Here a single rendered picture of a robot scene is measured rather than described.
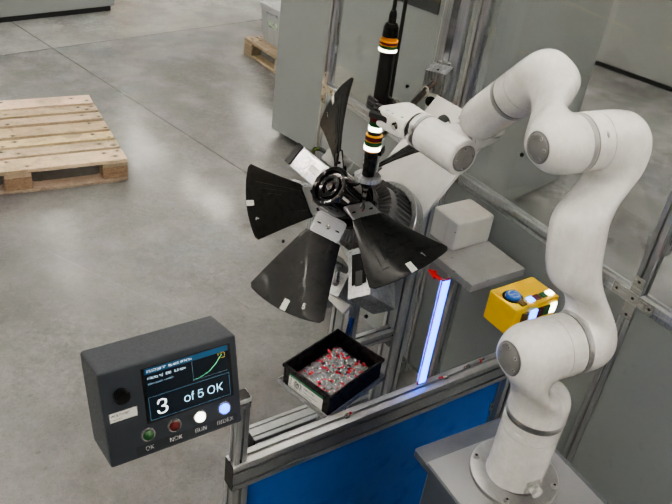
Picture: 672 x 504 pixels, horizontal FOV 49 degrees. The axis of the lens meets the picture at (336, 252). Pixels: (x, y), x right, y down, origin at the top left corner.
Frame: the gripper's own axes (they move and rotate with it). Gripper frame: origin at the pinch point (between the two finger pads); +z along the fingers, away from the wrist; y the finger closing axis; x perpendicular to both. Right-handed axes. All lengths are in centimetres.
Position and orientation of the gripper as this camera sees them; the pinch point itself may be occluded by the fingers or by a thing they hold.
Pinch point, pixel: (379, 102)
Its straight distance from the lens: 183.8
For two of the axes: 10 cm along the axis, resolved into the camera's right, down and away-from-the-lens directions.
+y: 8.4, -2.1, 5.1
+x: 1.2, -8.3, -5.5
